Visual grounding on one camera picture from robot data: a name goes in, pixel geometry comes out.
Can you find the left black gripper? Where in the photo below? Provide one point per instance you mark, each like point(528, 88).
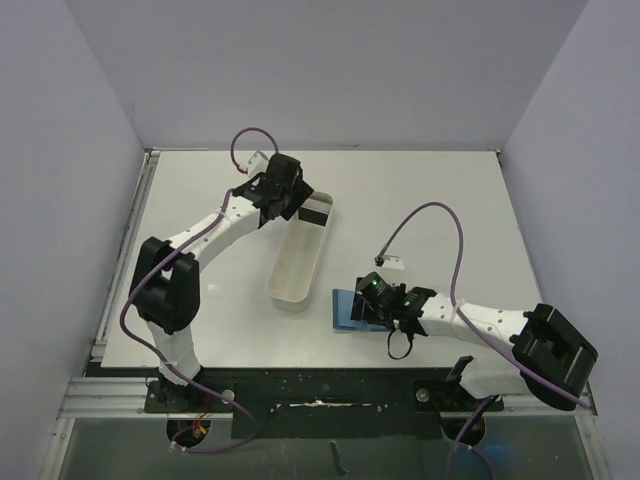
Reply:
point(300, 194)

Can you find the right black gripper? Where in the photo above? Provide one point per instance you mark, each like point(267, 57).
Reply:
point(361, 307)

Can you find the blue card holder wallet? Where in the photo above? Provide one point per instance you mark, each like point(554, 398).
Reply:
point(344, 305)

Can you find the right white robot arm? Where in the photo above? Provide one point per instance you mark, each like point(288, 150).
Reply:
point(553, 358)

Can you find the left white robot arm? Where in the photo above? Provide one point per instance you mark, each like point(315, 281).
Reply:
point(164, 296)

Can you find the white oblong plastic tray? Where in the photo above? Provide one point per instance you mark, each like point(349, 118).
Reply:
point(292, 279)

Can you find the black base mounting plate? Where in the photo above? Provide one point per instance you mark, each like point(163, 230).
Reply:
point(423, 403)

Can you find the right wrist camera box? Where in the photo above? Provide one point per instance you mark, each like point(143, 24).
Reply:
point(389, 262)

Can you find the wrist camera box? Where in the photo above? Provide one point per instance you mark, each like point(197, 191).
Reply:
point(389, 262)
point(258, 163)

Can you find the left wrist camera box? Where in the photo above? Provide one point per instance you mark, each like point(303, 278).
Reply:
point(258, 163)

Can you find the aluminium frame rail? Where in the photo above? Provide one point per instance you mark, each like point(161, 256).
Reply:
point(98, 392)

